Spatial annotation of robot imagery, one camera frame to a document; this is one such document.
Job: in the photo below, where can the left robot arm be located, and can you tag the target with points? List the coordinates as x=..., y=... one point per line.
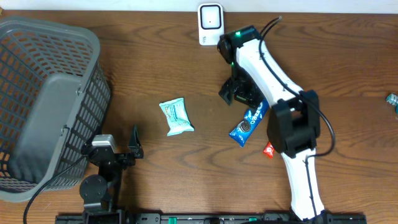
x=100, y=192

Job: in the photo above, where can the blue Oreo packet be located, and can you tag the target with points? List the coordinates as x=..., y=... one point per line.
x=251, y=120

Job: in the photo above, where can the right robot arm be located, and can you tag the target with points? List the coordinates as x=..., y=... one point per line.
x=294, y=123

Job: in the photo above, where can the blue liquid bottle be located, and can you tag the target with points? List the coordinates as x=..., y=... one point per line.
x=393, y=100

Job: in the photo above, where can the grey plastic basket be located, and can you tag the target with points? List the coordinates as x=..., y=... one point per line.
x=54, y=97

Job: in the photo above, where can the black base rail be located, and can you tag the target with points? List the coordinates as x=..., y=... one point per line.
x=155, y=218

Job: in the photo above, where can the mint green snack packet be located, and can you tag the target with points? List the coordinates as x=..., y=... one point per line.
x=176, y=115

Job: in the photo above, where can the red snack stick packet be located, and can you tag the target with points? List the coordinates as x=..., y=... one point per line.
x=269, y=150

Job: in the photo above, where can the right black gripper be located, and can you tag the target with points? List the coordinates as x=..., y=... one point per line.
x=252, y=97

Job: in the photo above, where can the white barcode scanner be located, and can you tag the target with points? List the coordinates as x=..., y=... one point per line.
x=210, y=23

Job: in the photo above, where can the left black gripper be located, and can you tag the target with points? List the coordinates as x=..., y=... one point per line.
x=134, y=145

